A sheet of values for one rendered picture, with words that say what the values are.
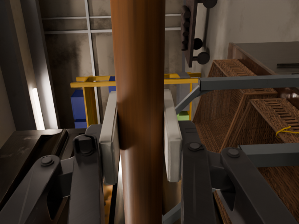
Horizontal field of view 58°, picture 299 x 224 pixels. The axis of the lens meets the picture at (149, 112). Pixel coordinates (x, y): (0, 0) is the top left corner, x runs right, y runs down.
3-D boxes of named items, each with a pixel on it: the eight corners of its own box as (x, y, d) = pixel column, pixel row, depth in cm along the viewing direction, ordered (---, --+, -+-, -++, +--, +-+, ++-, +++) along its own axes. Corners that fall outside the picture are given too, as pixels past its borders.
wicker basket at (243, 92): (261, 178, 139) (208, 181, 139) (228, 125, 190) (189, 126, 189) (280, 91, 118) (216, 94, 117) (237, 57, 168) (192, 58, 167)
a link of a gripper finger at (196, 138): (186, 170, 13) (248, 168, 13) (174, 120, 17) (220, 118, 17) (184, 194, 14) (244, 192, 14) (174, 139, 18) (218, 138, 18)
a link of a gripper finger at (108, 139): (117, 186, 15) (103, 186, 15) (122, 125, 22) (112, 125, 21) (112, 141, 14) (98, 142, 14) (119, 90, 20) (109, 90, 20)
